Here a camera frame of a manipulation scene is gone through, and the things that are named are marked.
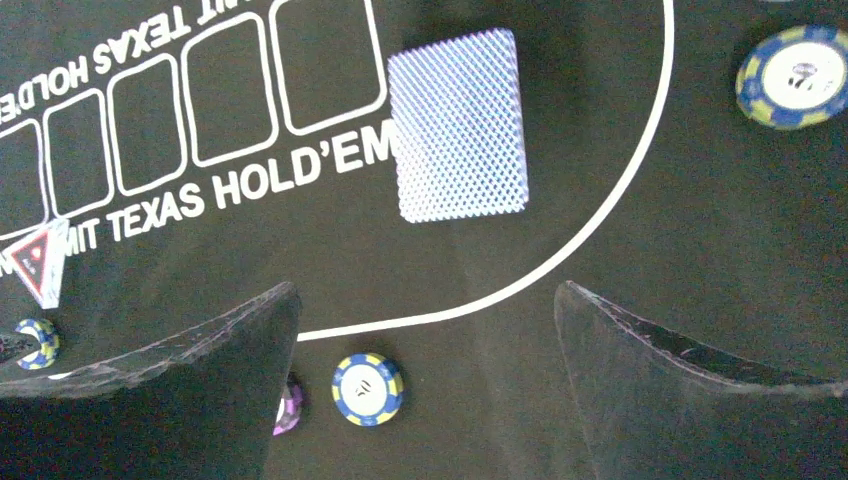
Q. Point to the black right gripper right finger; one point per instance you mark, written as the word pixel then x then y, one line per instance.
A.
pixel 656 404

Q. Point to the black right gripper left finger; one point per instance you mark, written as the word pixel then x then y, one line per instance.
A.
pixel 199 404

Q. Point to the purple chip bottom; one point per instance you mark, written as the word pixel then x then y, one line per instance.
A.
pixel 290 407

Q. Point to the blue yellow chip bottom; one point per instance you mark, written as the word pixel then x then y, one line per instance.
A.
pixel 367 389

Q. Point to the blue card deck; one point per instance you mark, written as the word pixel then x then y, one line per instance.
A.
pixel 456 107

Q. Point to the red triangular all-in marker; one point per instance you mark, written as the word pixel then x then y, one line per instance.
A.
pixel 38 260

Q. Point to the black poker felt mat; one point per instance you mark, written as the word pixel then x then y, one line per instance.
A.
pixel 207 151

